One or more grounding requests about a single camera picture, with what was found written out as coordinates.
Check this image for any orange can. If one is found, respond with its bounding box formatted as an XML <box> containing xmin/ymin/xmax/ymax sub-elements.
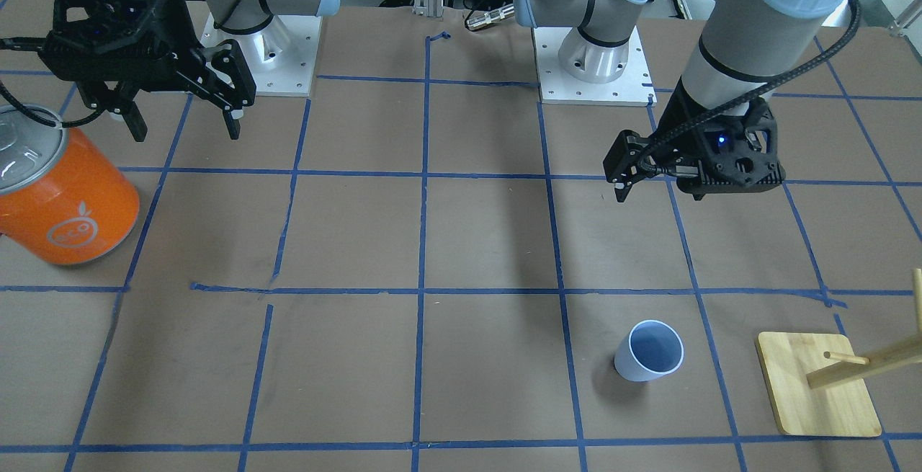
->
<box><xmin>1</xmin><ymin>105</ymin><xmax>140</xmax><ymax>266</ymax></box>

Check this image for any light blue cup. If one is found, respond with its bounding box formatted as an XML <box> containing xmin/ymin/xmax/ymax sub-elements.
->
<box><xmin>612</xmin><ymin>320</ymin><xmax>685</xmax><ymax>383</ymax></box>

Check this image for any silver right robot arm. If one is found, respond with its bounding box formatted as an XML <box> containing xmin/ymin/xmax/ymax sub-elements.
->
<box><xmin>2</xmin><ymin>0</ymin><xmax>341</xmax><ymax>141</ymax></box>

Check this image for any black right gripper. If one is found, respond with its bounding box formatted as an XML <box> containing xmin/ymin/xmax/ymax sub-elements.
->
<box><xmin>37</xmin><ymin>0</ymin><xmax>256</xmax><ymax>143</ymax></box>

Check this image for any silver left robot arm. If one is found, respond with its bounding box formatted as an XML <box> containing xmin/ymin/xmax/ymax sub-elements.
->
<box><xmin>514</xmin><ymin>0</ymin><xmax>861</xmax><ymax>202</ymax></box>

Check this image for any wooden cup rack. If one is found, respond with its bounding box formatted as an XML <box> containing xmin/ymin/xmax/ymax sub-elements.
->
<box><xmin>756</xmin><ymin>268</ymin><xmax>922</xmax><ymax>437</ymax></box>

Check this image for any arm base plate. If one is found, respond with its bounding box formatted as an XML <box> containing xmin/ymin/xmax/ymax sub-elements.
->
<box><xmin>532</xmin><ymin>27</ymin><xmax>658</xmax><ymax>107</ymax></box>
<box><xmin>201</xmin><ymin>15</ymin><xmax>325</xmax><ymax>98</ymax></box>

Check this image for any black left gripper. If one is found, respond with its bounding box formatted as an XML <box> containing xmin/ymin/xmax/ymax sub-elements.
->
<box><xmin>603</xmin><ymin>97</ymin><xmax>786</xmax><ymax>203</ymax></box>

